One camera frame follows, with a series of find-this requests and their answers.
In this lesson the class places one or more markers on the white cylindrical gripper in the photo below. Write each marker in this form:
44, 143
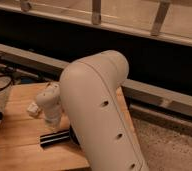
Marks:
52, 117

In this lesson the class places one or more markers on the black white striped eraser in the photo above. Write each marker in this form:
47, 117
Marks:
54, 138

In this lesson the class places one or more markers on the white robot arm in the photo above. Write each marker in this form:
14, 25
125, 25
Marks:
86, 93

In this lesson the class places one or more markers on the white small box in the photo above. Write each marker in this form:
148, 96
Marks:
33, 109

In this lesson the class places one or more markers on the black round bowl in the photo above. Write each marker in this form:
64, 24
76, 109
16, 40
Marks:
73, 136

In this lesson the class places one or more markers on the metal railing post right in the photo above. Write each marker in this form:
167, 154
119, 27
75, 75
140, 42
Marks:
160, 17

